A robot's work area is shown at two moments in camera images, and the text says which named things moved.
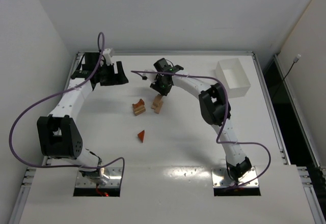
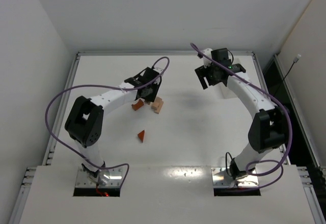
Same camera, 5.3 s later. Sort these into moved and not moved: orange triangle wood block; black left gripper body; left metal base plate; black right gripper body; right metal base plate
Moved: black left gripper body; black right gripper body
Not moved: right metal base plate; orange triangle wood block; left metal base plate
